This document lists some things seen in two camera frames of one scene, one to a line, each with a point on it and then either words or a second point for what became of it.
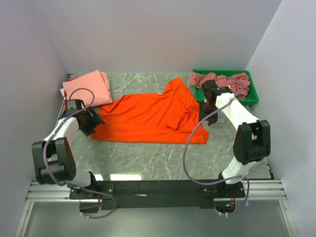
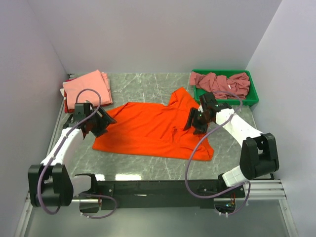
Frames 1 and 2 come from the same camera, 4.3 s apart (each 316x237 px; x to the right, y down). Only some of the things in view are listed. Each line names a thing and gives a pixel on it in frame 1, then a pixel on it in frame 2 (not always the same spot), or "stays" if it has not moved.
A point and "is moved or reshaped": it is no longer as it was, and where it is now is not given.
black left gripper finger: [89, 131] -> [99, 129]
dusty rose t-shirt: [239, 82] stays
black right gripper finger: [202, 108] -> [199, 130]
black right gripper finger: [212, 120] -> [194, 118]
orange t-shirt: [174, 116] is moved or reshaped
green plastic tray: [251, 98] stays
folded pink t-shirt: [96, 81] stays
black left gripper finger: [98, 120] -> [106, 117]
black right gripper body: [209, 107] -> [205, 122]
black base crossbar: [96, 195] stays
